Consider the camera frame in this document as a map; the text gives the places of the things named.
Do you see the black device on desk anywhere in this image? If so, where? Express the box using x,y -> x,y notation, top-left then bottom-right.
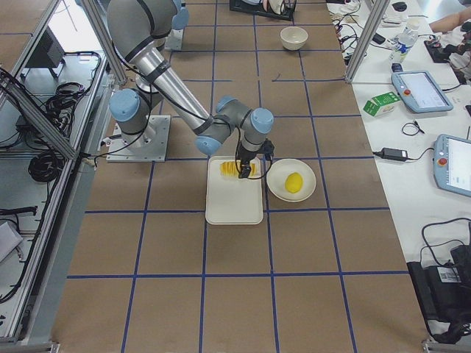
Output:
407,245 -> 470,344

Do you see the aluminium frame post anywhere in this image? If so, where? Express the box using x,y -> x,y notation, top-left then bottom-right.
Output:
345,0 -> 389,83

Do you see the clear water bottle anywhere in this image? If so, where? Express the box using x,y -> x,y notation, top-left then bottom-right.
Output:
389,18 -> 419,64

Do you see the cream rectangular tray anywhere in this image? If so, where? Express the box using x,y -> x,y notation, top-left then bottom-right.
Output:
205,156 -> 263,225

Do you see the green white carton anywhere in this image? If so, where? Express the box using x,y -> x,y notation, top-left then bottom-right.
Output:
363,91 -> 400,117

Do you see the cream plate in rack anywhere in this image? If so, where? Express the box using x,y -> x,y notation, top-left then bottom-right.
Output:
268,0 -> 285,15

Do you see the black power adapter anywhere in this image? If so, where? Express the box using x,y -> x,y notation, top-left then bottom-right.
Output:
373,147 -> 408,162

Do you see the yellow lemon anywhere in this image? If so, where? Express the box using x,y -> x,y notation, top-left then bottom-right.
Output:
284,172 -> 304,193

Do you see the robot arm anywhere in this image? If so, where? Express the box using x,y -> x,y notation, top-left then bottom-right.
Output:
107,1 -> 275,179

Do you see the cream bowl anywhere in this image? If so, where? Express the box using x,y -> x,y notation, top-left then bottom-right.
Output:
280,26 -> 308,51

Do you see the black floor cable bundle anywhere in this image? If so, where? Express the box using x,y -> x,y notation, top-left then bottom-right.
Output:
28,150 -> 63,183

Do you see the blue teach pendant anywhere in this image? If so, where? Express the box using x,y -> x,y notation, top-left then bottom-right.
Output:
391,71 -> 453,113
433,134 -> 470,197

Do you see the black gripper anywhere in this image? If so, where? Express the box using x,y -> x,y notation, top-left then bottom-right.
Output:
235,139 -> 275,179

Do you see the person forearm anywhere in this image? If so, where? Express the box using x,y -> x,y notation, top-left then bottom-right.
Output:
430,7 -> 470,33

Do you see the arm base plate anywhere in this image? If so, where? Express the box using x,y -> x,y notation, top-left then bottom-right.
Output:
105,115 -> 171,163
164,29 -> 184,51

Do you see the black dish rack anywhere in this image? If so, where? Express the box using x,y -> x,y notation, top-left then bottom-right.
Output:
230,0 -> 297,21

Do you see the cream round plate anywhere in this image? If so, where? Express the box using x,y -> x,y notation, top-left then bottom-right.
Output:
266,159 -> 316,202

